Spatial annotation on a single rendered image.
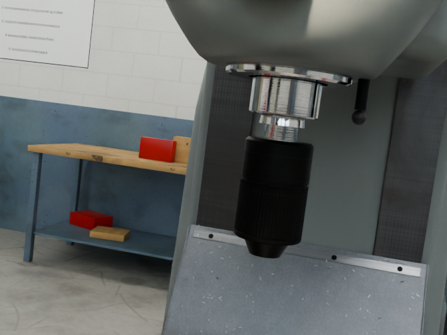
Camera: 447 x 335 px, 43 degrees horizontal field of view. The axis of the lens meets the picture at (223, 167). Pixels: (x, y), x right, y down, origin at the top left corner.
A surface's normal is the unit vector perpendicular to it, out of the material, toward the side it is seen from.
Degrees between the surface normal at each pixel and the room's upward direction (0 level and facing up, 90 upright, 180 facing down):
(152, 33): 90
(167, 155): 90
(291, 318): 63
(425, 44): 117
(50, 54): 90
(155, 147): 90
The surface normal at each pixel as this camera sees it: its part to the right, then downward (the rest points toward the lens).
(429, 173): -0.23, 0.06
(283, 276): -0.15, -0.39
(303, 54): -0.07, 0.90
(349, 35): 0.13, 0.66
